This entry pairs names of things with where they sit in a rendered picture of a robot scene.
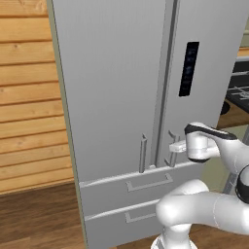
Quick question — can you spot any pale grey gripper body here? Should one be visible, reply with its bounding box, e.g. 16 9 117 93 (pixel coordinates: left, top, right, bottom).
168 139 189 154

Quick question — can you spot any grey fridge drawer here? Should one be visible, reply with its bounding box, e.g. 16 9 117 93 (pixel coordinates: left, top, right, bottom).
79 160 210 218
84 197 169 249

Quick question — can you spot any grey fridge door with panel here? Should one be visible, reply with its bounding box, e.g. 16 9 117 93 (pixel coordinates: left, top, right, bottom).
157 0 249 167

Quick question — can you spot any black hob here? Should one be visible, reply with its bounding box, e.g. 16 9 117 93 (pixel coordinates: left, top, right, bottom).
225 55 249 115

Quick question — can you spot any grey fridge door handle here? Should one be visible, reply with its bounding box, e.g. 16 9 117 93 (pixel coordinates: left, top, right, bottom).
163 129 180 168
138 132 149 174

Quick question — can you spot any grey fridge drawer handle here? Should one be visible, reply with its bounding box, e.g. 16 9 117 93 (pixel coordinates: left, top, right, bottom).
124 172 174 193
124 210 159 225

